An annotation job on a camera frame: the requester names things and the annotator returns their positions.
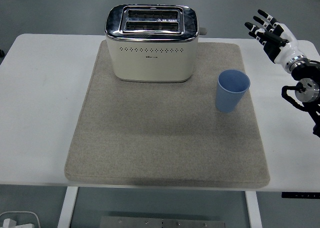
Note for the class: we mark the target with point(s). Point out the cream and chrome toaster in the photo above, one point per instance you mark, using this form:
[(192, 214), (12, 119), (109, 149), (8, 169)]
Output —
[(152, 62)]

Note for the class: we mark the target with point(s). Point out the white plastic bin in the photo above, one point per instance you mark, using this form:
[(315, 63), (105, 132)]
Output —
[(30, 219)]

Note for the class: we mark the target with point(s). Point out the blue plastic cup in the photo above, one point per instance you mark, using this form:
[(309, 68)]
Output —
[(228, 97)]

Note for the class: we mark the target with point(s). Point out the black table control panel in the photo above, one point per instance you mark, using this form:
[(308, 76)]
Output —
[(300, 195)]

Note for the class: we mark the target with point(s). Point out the white table leg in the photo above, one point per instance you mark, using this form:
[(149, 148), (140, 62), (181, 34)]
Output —
[(67, 208), (253, 210)]

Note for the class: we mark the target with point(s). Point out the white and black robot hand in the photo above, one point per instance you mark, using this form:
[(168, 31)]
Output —
[(287, 46)]

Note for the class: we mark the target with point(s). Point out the grey metal plate with screws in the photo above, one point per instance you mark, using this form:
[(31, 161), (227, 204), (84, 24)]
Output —
[(162, 223)]

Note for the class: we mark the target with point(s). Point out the small white block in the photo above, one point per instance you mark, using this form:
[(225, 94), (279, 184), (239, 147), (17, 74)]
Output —
[(8, 223)]

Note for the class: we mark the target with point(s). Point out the beige felt mat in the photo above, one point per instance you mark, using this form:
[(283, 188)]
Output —
[(160, 137)]

